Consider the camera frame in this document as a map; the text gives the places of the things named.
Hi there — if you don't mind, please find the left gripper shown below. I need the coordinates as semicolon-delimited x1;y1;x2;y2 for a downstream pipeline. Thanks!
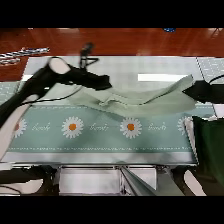
68;70;113;92

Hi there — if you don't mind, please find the silver frame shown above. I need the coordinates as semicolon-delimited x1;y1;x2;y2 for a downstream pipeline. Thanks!
0;161;208;197

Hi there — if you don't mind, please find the black cable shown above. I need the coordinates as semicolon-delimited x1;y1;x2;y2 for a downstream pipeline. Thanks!
18;85;85;108

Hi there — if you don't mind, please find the dark green garment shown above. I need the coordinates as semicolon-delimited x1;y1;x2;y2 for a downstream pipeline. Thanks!
192;115;224;188

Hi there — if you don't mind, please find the white garment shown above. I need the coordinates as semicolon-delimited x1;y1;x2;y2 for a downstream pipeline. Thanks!
183;115;198;162

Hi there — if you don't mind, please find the pale green garment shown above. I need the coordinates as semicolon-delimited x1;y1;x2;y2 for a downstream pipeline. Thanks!
67;75;198;118

